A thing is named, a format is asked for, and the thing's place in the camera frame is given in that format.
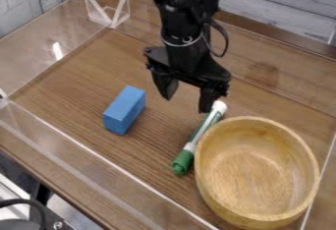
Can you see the clear acrylic wall panel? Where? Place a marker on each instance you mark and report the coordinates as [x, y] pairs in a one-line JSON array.
[[92, 182]]

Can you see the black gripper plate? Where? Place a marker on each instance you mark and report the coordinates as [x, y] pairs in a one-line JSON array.
[[205, 75]]

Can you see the blue foam block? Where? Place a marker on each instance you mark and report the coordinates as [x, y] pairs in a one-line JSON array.
[[124, 109]]

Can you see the clear acrylic triangular bracket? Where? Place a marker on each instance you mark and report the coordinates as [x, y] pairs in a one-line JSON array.
[[105, 15]]

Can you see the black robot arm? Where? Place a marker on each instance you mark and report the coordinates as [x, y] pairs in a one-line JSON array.
[[185, 58]]

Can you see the brown wooden bowl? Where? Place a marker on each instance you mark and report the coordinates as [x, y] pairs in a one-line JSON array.
[[256, 172]]

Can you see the green expo marker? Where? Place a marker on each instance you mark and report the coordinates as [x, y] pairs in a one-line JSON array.
[[182, 161]]

